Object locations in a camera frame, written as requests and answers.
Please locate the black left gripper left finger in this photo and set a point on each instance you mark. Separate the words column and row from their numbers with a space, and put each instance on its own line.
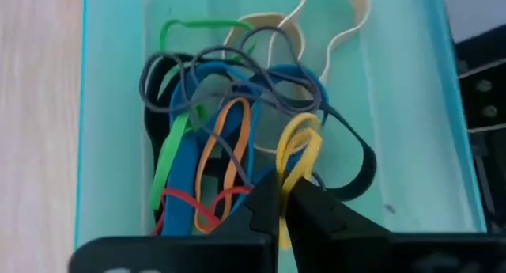
column 245, row 233

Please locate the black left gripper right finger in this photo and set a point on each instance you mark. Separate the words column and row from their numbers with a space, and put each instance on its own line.
column 324, row 225

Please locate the wide black rubber band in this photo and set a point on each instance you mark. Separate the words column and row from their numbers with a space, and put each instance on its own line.
column 365, row 162

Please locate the orange rubber band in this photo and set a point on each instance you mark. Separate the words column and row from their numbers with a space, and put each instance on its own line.
column 201, row 168

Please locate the large blue rubber band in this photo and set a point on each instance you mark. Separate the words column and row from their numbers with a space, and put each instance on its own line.
column 182, row 186

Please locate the yellow rubber band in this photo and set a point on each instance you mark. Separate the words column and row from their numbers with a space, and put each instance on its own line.
column 310, row 146

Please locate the red rubber band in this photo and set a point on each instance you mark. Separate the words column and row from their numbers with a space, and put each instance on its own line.
column 176, row 190

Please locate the small light blue rubber band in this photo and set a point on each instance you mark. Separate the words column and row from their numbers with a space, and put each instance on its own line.
column 253, row 146

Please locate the green rubber band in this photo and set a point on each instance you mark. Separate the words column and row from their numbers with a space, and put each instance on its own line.
column 172, row 146

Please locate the thin dark rubber band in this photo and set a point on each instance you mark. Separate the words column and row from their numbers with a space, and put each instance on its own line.
column 141, row 87
column 269, row 27

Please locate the large cream rubber band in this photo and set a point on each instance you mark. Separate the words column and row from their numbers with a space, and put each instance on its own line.
column 361, row 6

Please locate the teal translucent plastic bin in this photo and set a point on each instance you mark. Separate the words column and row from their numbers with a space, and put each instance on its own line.
column 407, row 107

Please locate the black aluminium table frame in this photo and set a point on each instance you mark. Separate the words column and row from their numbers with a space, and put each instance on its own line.
column 486, row 99

